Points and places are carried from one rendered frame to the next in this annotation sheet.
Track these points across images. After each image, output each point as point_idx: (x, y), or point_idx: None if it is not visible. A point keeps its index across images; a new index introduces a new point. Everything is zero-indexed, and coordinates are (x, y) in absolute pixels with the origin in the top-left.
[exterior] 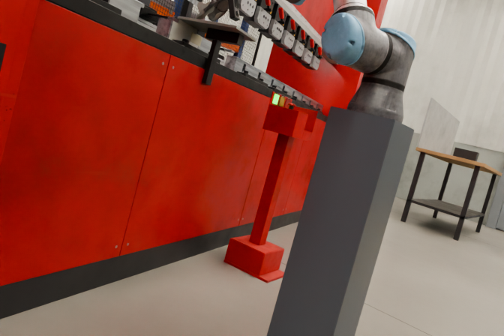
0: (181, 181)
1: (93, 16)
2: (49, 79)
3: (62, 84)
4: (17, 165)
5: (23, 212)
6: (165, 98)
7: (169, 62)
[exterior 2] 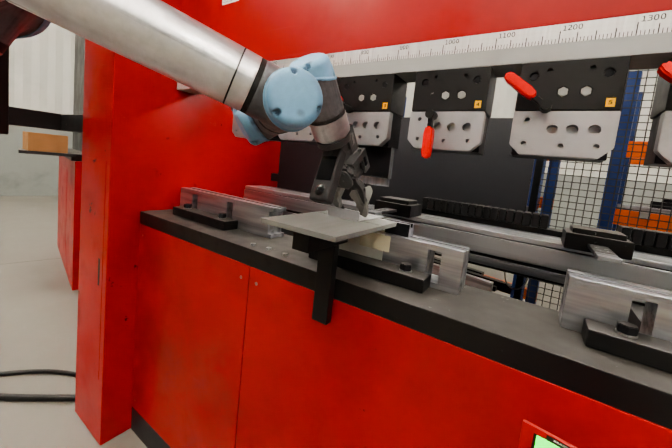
0: None
1: (174, 233)
2: (158, 282)
3: (164, 286)
4: (150, 339)
5: (155, 378)
6: (253, 324)
7: (250, 276)
